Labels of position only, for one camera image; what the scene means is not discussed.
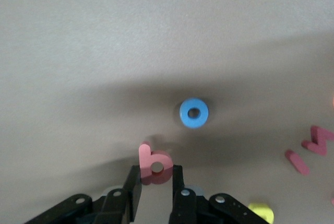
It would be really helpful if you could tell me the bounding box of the dark red letter i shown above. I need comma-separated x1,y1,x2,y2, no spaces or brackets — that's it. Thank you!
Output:
284,149,311,176

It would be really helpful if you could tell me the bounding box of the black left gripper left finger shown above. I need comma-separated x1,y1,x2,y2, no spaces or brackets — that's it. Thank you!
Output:
25,165,144,224

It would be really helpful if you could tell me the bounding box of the yellow letter u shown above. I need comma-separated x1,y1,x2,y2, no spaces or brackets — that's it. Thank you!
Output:
247,202,275,224

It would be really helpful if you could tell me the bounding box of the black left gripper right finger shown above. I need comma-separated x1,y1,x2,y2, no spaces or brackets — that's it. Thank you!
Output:
169,165,269,224

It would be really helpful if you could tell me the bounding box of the brown paper table cover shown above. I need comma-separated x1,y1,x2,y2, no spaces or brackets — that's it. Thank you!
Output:
0,0,334,224

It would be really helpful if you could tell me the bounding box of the pink letter b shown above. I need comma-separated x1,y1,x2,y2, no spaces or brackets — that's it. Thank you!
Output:
138,142,174,185

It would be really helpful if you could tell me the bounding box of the blue letter o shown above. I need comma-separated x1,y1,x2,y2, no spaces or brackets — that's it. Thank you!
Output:
179,98,209,130

